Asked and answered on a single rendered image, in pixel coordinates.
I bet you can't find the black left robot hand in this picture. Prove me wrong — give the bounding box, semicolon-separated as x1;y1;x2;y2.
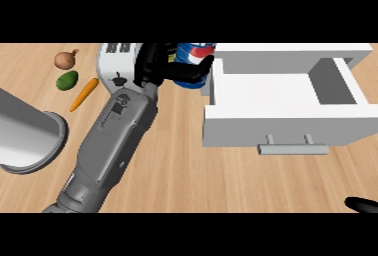
131;42;215;89

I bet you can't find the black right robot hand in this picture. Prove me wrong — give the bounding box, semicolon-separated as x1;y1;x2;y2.
342;196;378;214

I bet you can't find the blue red white can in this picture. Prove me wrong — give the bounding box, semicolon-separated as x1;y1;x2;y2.
172;42;217;90

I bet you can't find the white open drawer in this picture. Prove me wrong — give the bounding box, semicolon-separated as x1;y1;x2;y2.
201;57;378;148

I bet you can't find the white toaster appliance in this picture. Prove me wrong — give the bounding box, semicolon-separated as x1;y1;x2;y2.
96;42;147;95

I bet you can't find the orange carrot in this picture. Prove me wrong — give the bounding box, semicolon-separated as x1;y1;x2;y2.
68;77;100;113

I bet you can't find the green avocado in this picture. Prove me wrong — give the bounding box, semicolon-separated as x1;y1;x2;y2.
54;70;79;92

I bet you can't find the brown onion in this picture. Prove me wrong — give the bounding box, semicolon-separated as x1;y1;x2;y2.
53;48;81;71

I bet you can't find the white cabinet body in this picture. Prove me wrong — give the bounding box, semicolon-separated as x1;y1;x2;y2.
199;42;375;97

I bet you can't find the grey metal pot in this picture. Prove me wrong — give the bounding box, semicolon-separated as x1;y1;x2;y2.
0;87;69;175

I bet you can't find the grey drawer handle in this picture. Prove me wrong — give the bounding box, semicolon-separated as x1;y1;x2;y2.
257;133;329;156

